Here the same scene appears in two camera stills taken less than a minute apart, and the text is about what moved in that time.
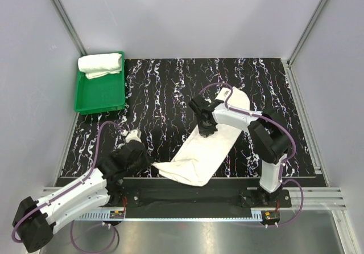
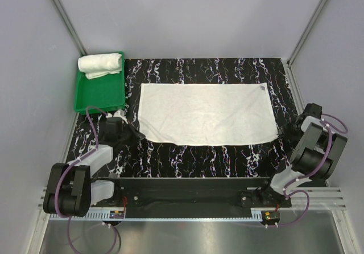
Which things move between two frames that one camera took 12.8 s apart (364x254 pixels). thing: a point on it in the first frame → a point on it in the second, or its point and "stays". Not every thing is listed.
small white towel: x=199 y=156 → x=206 y=114
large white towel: x=94 y=66 stays
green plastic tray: x=100 y=94 stays
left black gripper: x=147 y=162 → x=136 y=135
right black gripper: x=209 y=132 → x=285 y=132
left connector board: x=116 y=214 stays
